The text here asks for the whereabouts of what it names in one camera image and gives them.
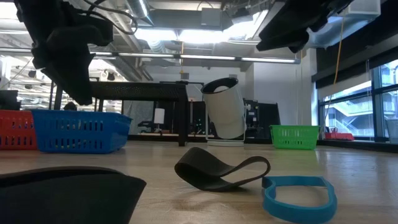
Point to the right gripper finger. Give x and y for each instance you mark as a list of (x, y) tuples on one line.
[(295, 42), (289, 21)]

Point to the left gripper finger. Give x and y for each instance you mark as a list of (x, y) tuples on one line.
[(77, 81)]

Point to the blue plastic basket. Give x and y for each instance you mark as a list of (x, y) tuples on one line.
[(81, 130)]

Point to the red plastic basket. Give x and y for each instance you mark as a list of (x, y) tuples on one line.
[(15, 130)]

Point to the green plastic basket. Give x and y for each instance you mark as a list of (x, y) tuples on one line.
[(293, 137)]

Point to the black wide rubber band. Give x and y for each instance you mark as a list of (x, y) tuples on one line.
[(199, 171), (62, 199)]

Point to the large light blue rubber band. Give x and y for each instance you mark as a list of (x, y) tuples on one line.
[(295, 214)]

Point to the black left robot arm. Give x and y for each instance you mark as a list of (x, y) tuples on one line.
[(40, 12)]

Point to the person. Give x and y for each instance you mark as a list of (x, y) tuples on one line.
[(70, 106)]

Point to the black perforated metal shelf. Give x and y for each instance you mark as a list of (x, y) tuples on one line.
[(140, 91)]

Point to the black monitor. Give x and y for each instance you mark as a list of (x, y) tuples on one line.
[(9, 99)]

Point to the grey ceiling box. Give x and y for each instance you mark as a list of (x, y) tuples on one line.
[(211, 17)]

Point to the black machine cabinet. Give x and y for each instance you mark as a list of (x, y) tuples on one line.
[(264, 118)]

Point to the small white table lamp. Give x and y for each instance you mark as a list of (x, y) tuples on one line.
[(159, 115)]

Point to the long ceiling light strip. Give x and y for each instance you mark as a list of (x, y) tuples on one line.
[(205, 57)]

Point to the white cylindrical lamp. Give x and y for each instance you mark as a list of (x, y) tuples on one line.
[(225, 112)]

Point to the red storage bin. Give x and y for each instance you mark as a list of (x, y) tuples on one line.
[(339, 137)]

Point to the silver round ventilation duct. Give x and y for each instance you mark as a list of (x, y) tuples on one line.
[(136, 9)]

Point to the black window frame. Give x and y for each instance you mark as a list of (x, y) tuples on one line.
[(377, 109)]

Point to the black aluminium rig frame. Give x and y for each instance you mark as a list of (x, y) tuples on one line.
[(357, 145)]

